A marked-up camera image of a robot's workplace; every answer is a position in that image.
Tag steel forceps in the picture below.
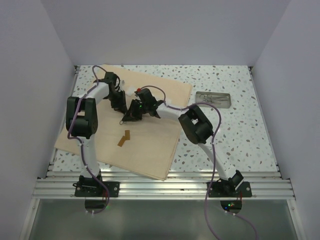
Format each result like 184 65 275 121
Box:
199 93 226 103

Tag steel tweezers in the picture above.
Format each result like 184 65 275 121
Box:
198 93 230 101

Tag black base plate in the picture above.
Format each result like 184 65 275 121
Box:
72 181 120 198
206 180 253 198

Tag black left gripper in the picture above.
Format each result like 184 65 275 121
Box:
106 89 128 114

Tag aluminium rail frame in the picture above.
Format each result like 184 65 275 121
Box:
21 65 307 240

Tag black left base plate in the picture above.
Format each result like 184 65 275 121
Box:
72 181 120 198

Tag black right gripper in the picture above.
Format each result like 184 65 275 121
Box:
122 99 148 122

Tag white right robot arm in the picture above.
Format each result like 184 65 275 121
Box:
120 86 244 197

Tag metal instrument tray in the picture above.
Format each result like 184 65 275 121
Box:
195 91 232 109

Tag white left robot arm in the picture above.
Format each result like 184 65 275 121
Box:
65 71 127 197

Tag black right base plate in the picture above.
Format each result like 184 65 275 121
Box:
206 180 253 198

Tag brown indicator tape strip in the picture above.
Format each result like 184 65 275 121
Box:
117 130 131 147

